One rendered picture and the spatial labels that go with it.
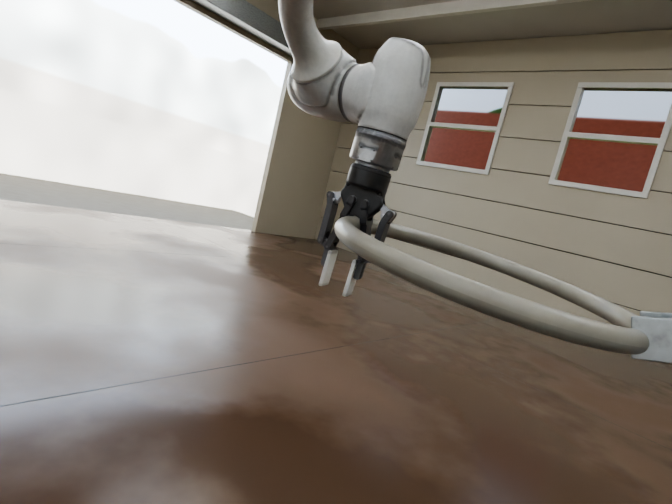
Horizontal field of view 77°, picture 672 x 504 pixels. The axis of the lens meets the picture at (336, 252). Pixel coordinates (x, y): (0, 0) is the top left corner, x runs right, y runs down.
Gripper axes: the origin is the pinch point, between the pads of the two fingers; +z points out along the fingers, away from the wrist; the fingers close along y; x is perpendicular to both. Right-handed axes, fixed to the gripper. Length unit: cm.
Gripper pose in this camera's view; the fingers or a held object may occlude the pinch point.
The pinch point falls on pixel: (339, 273)
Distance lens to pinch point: 78.7
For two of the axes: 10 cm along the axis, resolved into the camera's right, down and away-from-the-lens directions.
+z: -2.8, 9.4, 1.9
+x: 4.4, -0.5, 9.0
